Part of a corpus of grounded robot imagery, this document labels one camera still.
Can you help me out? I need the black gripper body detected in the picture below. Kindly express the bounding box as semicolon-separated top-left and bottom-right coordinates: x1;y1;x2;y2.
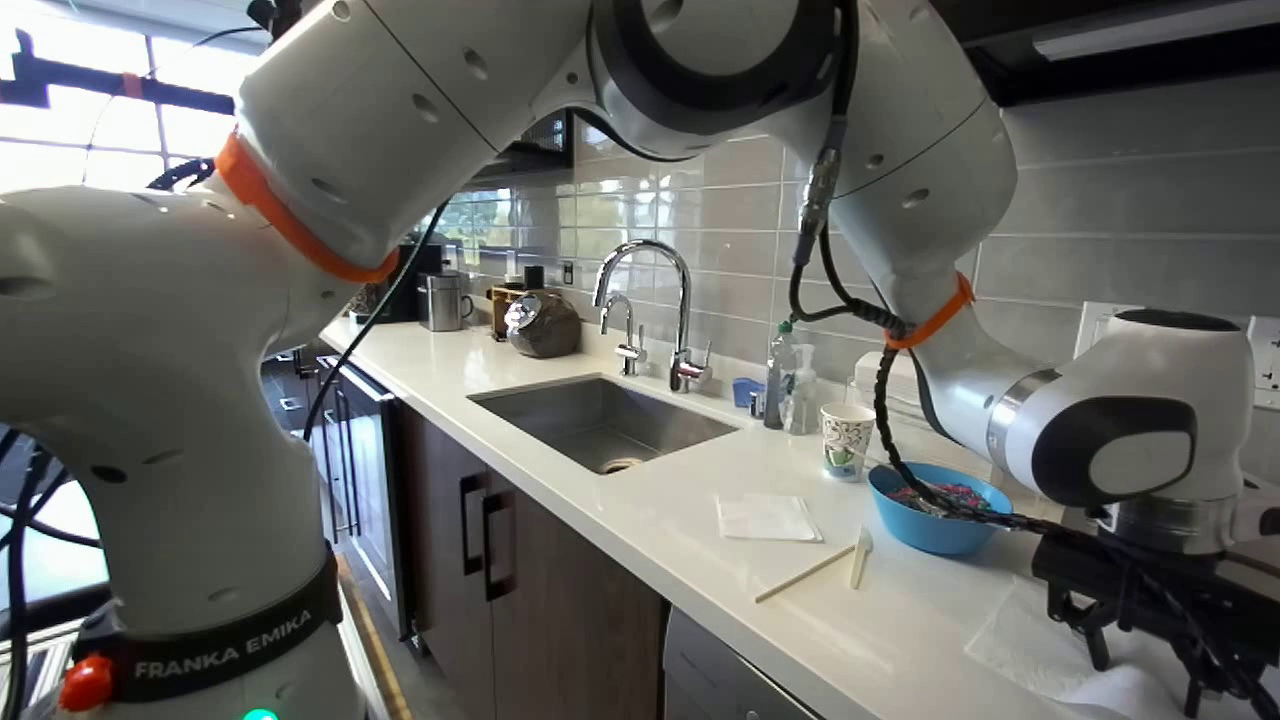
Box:
1031;529;1280;667

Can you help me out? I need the large white paper napkin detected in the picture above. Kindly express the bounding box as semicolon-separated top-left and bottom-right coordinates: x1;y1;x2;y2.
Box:
966;584;1183;720

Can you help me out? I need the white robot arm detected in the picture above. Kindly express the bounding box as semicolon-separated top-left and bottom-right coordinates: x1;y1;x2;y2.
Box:
0;0;1246;720

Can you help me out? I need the small folded white napkin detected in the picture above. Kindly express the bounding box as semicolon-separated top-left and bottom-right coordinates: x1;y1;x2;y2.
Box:
715;492;823;546

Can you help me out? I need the blue bowl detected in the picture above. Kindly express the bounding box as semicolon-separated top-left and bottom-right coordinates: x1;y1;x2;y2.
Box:
867;466;1011;559

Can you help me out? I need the short wooden stick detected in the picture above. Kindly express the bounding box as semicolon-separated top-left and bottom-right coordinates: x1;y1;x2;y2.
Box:
850;532;871;588

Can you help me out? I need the long wooden stick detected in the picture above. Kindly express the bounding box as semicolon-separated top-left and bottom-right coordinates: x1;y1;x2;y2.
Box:
753;546;860;605

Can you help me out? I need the clear soap bottle green cap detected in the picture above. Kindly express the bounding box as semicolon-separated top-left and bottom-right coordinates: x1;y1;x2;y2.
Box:
761;322;812;431

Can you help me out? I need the blue sponge holder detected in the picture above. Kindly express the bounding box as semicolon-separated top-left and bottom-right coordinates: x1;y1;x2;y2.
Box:
734;378;764;416

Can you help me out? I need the chrome kitchen faucet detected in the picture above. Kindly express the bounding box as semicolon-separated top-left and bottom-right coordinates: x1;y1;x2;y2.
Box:
590;238;713;399

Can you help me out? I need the stainless steel sink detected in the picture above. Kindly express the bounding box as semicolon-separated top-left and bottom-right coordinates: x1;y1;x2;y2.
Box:
476;378;730;477

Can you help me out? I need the small chrome side tap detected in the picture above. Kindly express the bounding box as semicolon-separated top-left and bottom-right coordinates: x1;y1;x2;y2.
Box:
597;291;650;378

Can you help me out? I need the dark wood base cabinet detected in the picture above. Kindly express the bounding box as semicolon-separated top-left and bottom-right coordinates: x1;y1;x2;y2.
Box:
258;348;818;720

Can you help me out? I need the steel canister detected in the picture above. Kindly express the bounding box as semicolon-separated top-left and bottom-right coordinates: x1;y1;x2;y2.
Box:
423;270;472;333

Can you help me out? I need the black coffee machine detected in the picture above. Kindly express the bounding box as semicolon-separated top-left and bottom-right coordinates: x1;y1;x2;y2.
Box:
357;244;445;323

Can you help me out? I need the white wall outlet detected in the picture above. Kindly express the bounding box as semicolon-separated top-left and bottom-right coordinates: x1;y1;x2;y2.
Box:
1248;316;1280;412

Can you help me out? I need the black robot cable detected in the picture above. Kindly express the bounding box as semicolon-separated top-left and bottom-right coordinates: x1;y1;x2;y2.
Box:
779;0;1280;720

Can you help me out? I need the black wall cabinet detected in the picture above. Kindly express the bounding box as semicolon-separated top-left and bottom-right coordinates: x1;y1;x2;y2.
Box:
472;111;573;190

